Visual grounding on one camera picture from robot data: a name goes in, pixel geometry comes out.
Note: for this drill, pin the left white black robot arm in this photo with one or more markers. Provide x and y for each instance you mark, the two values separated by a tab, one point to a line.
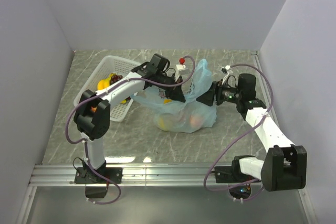
92	114

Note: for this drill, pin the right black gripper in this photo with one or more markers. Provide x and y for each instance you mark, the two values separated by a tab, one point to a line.
207	98

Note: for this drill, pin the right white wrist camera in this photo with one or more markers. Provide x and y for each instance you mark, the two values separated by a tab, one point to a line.
226	70

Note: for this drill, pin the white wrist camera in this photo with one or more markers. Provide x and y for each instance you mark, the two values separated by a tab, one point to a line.
181	69
226	70

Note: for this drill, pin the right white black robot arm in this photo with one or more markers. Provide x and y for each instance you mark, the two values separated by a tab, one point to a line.
285	164

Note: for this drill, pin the yellow fake lemon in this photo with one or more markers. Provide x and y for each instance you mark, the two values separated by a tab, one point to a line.
165	122

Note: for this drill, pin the yellow banana bunch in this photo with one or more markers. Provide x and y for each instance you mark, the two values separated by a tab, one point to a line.
104	83

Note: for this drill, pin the yellow fake starfruit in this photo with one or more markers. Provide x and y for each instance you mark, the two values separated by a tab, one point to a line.
167	101

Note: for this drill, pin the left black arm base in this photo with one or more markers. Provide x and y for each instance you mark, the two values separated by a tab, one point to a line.
97	181

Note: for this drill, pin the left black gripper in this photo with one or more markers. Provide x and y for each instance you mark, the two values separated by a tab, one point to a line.
175	93

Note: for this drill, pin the light blue plastic bag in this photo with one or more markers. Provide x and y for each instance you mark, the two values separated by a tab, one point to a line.
153	97

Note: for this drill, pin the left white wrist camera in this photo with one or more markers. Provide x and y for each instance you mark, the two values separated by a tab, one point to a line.
181	69

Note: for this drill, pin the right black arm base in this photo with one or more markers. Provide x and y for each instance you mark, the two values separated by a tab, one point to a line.
226	174

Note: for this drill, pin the dark purple fake grapes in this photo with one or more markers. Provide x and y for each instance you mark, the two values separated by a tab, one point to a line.
115	78

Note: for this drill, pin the pink fake peach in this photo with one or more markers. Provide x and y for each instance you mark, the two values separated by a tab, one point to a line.
196	121

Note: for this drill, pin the aluminium mounting rail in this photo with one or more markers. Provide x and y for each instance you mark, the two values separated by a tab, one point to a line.
132	174

